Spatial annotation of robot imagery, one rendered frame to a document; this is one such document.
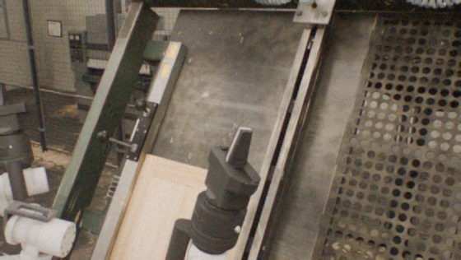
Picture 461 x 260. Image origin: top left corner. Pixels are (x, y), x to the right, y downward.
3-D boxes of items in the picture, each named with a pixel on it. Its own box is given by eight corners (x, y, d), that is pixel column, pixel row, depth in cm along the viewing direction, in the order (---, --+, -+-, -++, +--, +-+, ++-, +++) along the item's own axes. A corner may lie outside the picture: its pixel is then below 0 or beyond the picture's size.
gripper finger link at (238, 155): (254, 129, 69) (244, 163, 71) (236, 127, 67) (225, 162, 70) (258, 133, 68) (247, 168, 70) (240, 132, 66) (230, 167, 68)
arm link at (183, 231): (240, 244, 71) (222, 297, 75) (241, 209, 81) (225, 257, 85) (173, 227, 70) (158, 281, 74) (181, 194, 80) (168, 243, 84)
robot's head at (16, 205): (41, 258, 80) (44, 222, 78) (-3, 248, 81) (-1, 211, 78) (58, 241, 86) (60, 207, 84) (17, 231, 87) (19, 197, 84)
